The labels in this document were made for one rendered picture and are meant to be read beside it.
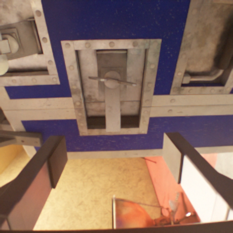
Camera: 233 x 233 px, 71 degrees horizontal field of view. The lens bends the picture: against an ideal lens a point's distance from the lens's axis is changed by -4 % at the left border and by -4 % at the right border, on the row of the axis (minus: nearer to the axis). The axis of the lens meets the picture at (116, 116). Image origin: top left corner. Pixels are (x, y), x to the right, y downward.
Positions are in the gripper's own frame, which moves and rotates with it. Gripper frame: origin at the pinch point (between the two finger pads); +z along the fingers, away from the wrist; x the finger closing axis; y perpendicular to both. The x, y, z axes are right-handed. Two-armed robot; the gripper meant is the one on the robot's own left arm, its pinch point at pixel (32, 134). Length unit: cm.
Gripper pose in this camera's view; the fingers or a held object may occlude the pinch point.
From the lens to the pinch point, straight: 36.2
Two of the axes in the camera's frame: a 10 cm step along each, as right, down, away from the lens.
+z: 9.8, 1.0, 1.4
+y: -1.7, 7.5, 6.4
